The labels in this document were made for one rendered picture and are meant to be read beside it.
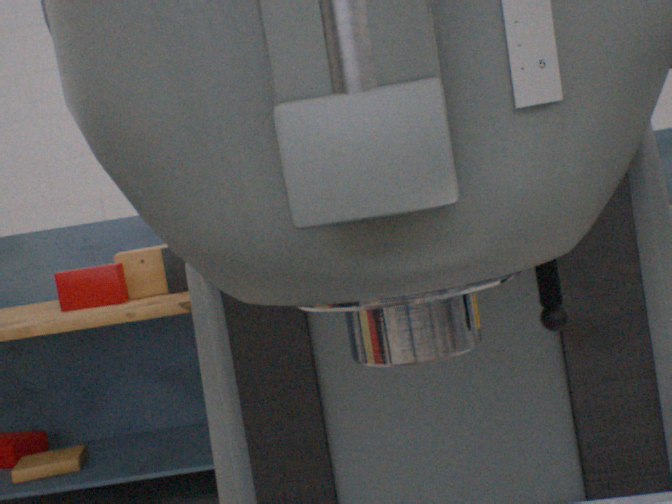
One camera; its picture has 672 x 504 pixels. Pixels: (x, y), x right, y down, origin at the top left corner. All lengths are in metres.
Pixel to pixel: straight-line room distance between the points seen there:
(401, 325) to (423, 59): 0.13
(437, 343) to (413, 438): 0.42
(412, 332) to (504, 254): 0.07
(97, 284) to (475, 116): 3.97
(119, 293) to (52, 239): 0.76
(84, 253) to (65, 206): 0.23
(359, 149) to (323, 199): 0.01
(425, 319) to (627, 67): 0.11
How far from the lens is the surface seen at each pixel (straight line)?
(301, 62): 0.24
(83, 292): 4.25
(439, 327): 0.35
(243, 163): 0.28
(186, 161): 0.29
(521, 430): 0.77
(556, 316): 0.37
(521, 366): 0.76
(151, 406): 4.89
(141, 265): 4.26
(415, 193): 0.24
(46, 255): 4.90
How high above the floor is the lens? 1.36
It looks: 6 degrees down
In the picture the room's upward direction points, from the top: 9 degrees counter-clockwise
